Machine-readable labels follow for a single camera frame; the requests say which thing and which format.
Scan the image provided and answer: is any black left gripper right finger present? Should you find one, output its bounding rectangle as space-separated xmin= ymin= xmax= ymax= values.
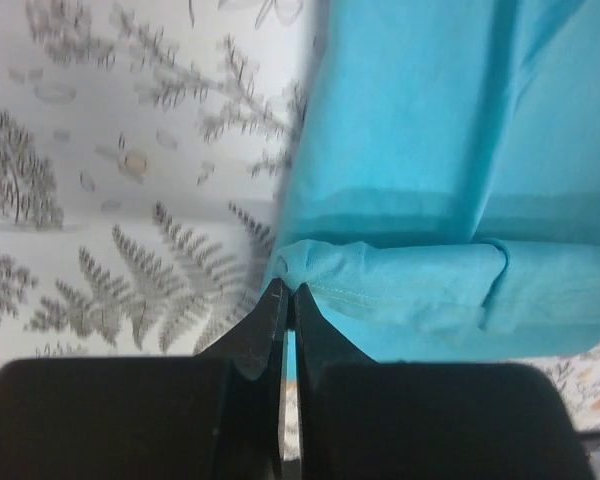
xmin=294 ymin=286 xmax=593 ymax=479

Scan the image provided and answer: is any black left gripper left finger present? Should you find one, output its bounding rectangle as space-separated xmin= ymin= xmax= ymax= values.
xmin=0 ymin=280 xmax=289 ymax=479

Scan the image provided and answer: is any turquoise t shirt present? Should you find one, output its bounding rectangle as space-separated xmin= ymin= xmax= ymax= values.
xmin=268 ymin=1 xmax=600 ymax=362

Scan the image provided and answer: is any floral patterned table mat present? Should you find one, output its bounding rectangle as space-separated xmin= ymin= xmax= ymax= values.
xmin=0 ymin=1 xmax=600 ymax=479

